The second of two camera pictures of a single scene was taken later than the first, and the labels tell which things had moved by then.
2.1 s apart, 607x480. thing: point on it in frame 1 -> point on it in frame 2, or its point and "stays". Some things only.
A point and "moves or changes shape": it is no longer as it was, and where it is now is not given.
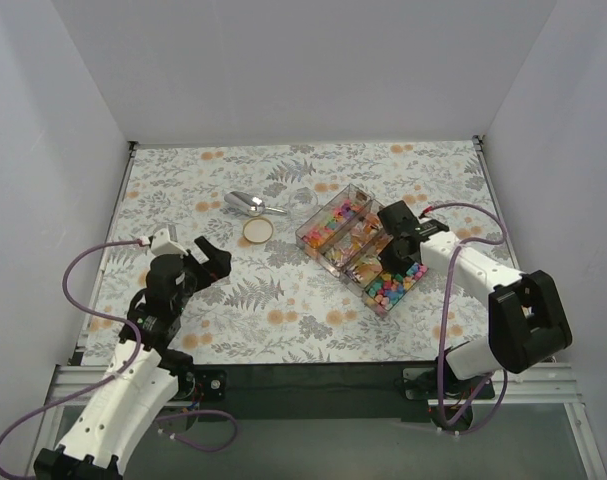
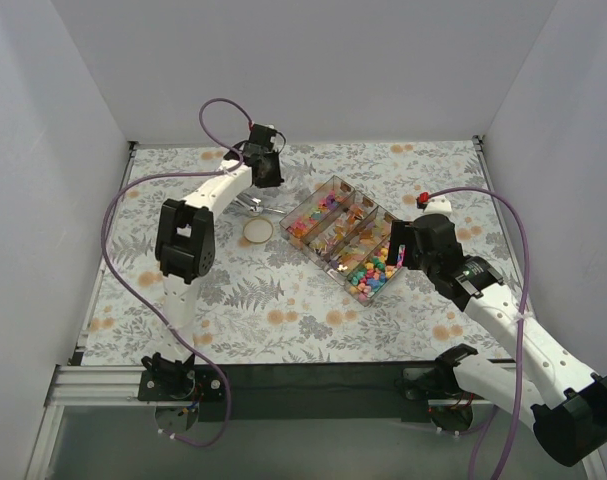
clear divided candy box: (346, 237) moves or changes shape
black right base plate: (421, 383) stays
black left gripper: (203, 262) -> (268, 170)
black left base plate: (203, 385) stays
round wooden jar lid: (258, 230) stays
